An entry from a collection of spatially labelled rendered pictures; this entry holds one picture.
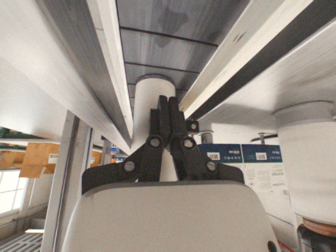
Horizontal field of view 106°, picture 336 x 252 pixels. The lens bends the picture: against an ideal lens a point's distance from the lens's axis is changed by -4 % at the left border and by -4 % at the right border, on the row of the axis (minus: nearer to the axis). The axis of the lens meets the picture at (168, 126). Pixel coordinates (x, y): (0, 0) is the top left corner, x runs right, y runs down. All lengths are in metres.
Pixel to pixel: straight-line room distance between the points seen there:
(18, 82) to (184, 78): 0.33
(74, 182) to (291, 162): 0.38
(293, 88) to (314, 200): 0.17
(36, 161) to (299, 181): 2.04
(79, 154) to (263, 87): 0.32
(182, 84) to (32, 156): 1.98
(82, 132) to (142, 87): 0.18
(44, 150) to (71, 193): 1.69
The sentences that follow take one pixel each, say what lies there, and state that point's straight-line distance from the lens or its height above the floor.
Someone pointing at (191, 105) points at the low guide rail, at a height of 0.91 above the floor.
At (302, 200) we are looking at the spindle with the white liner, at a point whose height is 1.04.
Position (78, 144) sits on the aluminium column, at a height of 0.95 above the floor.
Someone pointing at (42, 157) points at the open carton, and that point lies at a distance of 1.98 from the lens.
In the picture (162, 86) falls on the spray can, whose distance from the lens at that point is 0.16.
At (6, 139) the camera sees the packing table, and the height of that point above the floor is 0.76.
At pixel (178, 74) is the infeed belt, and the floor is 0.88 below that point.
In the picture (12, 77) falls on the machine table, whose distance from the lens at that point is 0.38.
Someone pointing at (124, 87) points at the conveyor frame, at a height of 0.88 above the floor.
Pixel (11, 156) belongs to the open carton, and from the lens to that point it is 4.57.
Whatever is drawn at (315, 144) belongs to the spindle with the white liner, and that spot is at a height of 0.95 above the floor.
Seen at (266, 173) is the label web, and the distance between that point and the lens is 0.53.
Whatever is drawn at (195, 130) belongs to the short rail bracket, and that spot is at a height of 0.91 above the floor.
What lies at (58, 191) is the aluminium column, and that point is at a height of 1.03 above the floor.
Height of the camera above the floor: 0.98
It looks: 15 degrees down
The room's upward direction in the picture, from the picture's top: 180 degrees counter-clockwise
